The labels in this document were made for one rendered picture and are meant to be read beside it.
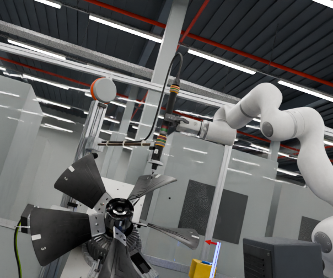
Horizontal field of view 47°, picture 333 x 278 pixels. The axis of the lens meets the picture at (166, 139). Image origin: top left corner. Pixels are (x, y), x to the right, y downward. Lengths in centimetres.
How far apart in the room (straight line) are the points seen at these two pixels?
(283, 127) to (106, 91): 132
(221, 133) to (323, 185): 57
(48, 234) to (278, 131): 94
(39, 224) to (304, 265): 102
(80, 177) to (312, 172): 100
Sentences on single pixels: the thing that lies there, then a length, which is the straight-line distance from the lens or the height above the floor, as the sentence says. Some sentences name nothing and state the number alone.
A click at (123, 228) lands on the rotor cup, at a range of 165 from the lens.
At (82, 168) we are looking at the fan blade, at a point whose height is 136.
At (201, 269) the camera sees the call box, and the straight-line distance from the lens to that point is 194.
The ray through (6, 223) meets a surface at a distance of 252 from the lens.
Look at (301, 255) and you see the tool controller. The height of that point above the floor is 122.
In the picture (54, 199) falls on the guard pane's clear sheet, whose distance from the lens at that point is 246.
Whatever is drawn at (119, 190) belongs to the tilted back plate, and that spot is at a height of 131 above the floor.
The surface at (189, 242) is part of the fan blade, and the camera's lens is 161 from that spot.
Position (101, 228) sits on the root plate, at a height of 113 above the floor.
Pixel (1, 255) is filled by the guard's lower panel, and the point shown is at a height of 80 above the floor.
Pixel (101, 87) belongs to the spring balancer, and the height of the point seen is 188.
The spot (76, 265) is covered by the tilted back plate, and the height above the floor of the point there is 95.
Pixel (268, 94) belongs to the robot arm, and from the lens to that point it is 142.
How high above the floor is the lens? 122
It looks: 12 degrees up
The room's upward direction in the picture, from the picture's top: 14 degrees clockwise
